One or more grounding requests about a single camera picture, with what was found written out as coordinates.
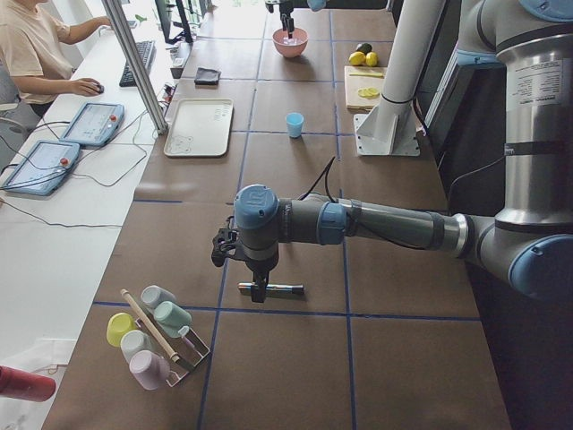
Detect person in beige shirt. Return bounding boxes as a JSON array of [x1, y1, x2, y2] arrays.
[[1, 1, 110, 116]]

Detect green avocado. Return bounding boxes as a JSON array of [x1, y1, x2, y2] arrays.
[[355, 42, 372, 55]]

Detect metal muddler with black tip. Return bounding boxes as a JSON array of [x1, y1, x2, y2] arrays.
[[237, 282, 304, 296]]

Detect white cup on rack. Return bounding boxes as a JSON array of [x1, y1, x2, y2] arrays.
[[120, 330, 155, 364]]

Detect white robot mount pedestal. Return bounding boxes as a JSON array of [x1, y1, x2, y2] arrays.
[[354, 0, 447, 157]]

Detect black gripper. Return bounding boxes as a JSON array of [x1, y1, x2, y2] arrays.
[[278, 0, 295, 36], [245, 256, 278, 303]]

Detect aluminium frame post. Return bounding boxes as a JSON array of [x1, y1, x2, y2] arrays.
[[102, 0, 168, 135]]

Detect red bottle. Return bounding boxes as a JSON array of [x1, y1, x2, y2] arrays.
[[1, 366, 56, 402]]

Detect grey cup on rack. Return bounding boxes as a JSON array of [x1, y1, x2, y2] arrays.
[[141, 285, 176, 310]]

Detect pink cup on rack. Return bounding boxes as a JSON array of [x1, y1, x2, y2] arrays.
[[129, 350, 170, 391]]

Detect cream bear tray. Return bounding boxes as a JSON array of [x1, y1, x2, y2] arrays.
[[164, 99, 234, 158]]

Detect teach pendant near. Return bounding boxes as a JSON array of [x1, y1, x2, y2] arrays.
[[1, 141, 81, 196]]

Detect pile of clear ice cubes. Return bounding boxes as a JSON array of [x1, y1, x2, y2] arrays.
[[282, 37, 300, 46]]

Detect lemon slices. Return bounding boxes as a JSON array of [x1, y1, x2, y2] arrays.
[[357, 87, 380, 99]]

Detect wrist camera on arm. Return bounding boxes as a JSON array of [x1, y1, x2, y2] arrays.
[[210, 228, 237, 267]]

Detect black keyboard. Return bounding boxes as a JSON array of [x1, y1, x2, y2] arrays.
[[118, 39, 157, 88]]

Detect teach pendant far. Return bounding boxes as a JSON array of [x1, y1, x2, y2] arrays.
[[60, 102, 124, 147]]

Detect teach pendant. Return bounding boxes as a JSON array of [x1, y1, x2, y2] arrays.
[[60, 102, 124, 147], [1, 141, 81, 196]]

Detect pink bowl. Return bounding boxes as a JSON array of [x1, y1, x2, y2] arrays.
[[272, 28, 308, 58]]

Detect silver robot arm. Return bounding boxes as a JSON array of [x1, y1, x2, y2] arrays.
[[264, 0, 327, 39], [211, 1, 572, 302]]

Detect yellow-green plastic knife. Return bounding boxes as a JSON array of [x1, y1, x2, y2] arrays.
[[348, 72, 385, 79]]

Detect mint cup on rack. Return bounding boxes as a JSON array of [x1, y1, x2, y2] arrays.
[[153, 301, 192, 338]]

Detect folded grey cloth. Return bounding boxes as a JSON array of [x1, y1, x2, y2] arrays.
[[194, 67, 221, 86]]

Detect yellow lemon left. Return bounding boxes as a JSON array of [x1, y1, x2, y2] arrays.
[[348, 51, 366, 66]]

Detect light blue cup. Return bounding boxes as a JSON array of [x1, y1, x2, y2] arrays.
[[286, 112, 304, 138]]

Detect yellow cup on rack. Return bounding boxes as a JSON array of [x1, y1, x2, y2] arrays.
[[106, 313, 137, 348]]

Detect white cup rack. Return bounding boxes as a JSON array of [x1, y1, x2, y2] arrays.
[[121, 289, 210, 388]]

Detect wooden cutting board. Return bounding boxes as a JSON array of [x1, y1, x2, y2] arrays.
[[344, 65, 387, 109]]

